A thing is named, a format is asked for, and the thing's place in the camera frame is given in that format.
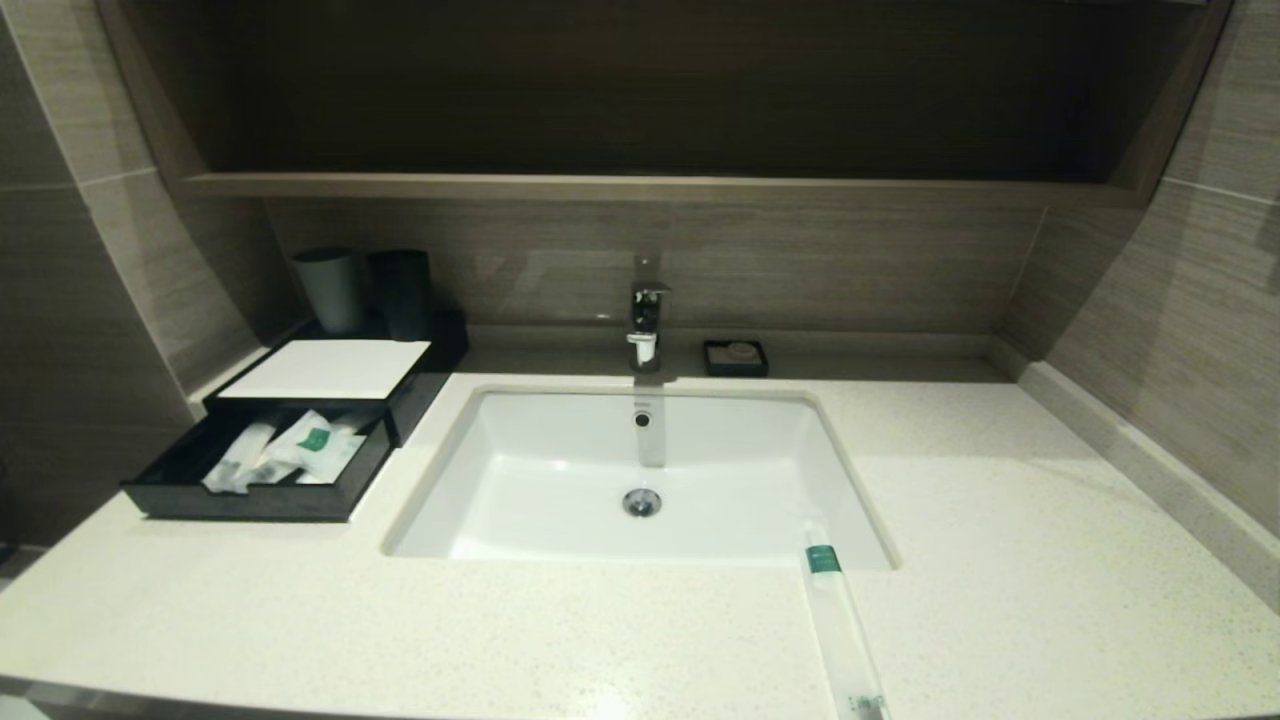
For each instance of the black box white ribbed top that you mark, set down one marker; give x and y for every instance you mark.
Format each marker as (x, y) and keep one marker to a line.
(330, 368)

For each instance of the small green label packet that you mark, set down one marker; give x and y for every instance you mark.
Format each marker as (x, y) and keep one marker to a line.
(342, 468)

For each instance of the wooden wall shelf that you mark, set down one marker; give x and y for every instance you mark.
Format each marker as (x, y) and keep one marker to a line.
(640, 187)

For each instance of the chrome faucet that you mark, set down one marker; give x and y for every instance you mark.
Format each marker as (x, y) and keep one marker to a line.
(646, 315)

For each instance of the white sink basin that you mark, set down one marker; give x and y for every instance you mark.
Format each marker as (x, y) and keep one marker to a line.
(560, 470)

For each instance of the long plain frosted packet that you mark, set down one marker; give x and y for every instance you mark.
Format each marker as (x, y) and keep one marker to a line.
(352, 428)

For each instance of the black glossy drawer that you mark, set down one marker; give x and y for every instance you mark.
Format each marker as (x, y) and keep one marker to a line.
(180, 500)

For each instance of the dark tumbler cup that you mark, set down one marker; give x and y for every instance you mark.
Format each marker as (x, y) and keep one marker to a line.
(402, 297)

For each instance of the black soap dish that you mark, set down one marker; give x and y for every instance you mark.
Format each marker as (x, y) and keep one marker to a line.
(712, 360)

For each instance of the round beige soap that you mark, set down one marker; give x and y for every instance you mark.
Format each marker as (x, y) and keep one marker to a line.
(741, 351)

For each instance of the grey cup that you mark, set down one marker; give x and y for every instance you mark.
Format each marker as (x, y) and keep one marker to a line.
(332, 292)

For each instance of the chrome sink drain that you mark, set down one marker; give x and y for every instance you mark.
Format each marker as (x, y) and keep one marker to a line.
(642, 500)

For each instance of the long green label packet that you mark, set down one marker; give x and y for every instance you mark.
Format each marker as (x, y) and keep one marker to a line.
(845, 640)

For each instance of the long dental kit packet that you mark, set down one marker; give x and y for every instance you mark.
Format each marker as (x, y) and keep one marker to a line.
(235, 462)

